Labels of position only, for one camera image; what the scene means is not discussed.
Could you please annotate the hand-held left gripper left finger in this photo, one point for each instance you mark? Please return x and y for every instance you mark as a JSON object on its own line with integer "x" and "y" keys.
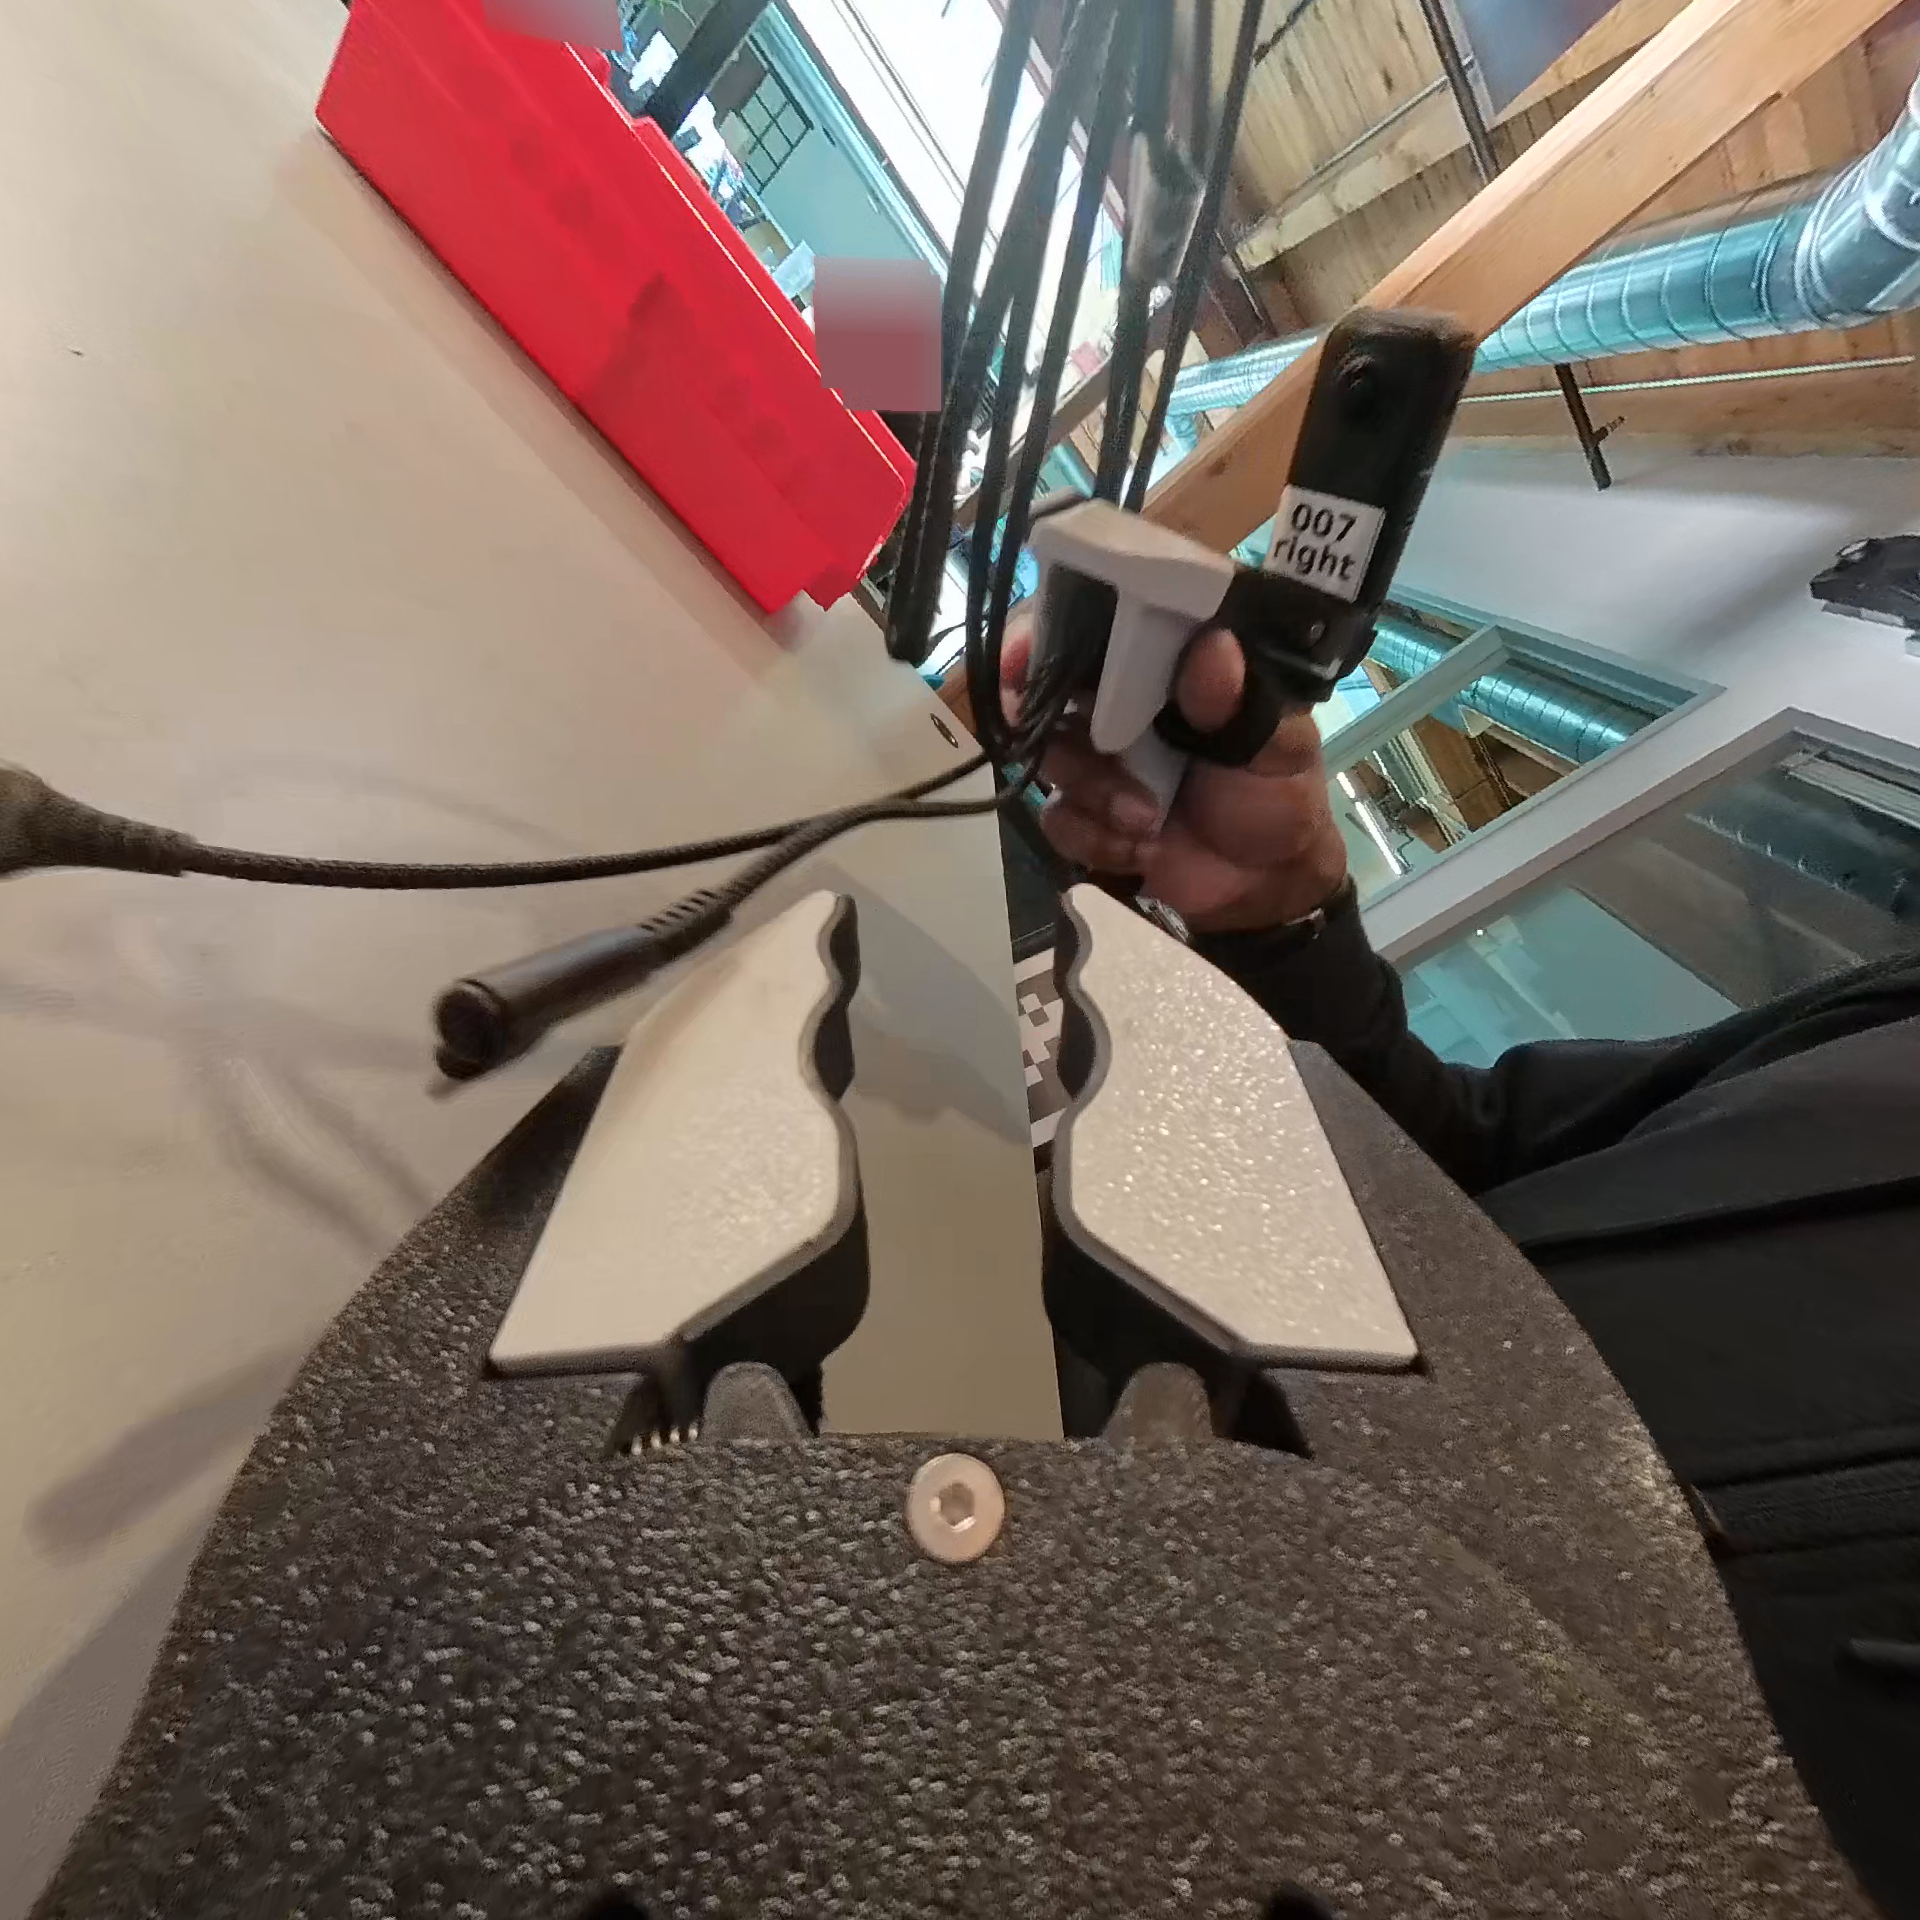
{"x": 705, "y": 1171}

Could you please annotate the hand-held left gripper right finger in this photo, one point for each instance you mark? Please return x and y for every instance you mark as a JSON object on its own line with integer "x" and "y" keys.
{"x": 1228, "y": 1185}

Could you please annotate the red plastic bin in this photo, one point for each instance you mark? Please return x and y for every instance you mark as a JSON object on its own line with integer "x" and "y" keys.
{"x": 600, "y": 268}

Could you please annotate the person's right forearm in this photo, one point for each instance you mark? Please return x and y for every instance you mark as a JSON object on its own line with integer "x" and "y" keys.
{"x": 1395, "y": 1036}

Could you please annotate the person's right hand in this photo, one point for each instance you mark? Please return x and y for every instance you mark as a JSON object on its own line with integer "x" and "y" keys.
{"x": 1246, "y": 841}

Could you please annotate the black white fiducial tag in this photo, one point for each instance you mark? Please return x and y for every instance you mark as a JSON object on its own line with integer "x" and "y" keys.
{"x": 1044, "y": 1050}

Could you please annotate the wooden ceiling beam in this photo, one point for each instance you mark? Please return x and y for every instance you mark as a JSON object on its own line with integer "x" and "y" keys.
{"x": 1633, "y": 163}

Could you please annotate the thin metal air duct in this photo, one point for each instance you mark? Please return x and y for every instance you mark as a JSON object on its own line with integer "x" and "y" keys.
{"x": 1499, "y": 696}

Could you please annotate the wide metal air duct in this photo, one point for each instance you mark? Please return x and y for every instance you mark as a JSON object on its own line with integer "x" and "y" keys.
{"x": 1725, "y": 262}

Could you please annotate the black wall fixture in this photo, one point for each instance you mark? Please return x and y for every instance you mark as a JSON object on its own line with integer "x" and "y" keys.
{"x": 1875, "y": 585}

